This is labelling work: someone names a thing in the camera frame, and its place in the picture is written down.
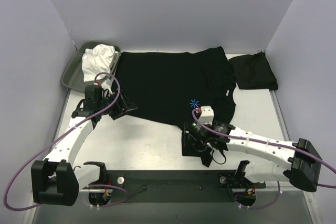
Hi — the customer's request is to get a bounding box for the black t shirt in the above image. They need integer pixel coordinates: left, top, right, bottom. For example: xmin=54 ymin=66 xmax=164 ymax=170
xmin=229 ymin=51 xmax=278 ymax=90
xmin=112 ymin=46 xmax=237 ymax=168

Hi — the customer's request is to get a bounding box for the grey plastic tray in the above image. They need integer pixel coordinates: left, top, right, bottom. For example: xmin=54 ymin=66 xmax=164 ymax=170
xmin=60 ymin=41 xmax=121 ymax=93

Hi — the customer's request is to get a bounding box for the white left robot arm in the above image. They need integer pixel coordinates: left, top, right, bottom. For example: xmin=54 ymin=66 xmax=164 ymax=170
xmin=31 ymin=85 xmax=137 ymax=206

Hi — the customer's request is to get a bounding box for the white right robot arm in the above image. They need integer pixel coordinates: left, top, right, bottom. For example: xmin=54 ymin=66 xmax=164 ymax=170
xmin=182 ymin=122 xmax=321 ymax=192

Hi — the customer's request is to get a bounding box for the crumpled white t shirt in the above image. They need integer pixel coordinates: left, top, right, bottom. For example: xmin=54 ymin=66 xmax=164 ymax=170
xmin=82 ymin=44 xmax=119 ymax=82

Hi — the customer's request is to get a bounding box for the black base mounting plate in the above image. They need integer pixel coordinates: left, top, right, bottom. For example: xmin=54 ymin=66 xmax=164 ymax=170
xmin=86 ymin=170 xmax=266 ymax=204

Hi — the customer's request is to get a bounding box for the folded black t shirt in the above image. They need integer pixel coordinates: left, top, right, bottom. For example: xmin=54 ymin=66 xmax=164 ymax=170
xmin=229 ymin=51 xmax=278 ymax=90

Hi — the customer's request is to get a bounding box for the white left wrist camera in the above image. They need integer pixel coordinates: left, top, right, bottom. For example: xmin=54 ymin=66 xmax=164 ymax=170
xmin=95 ymin=79 xmax=113 ymax=95

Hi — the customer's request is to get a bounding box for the aluminium front rail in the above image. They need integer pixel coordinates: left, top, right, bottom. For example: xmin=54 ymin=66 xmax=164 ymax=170
xmin=78 ymin=167 xmax=300 ymax=192

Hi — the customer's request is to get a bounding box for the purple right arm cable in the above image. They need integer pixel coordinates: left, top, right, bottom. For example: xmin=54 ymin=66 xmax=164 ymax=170
xmin=192 ymin=108 xmax=336 ymax=210

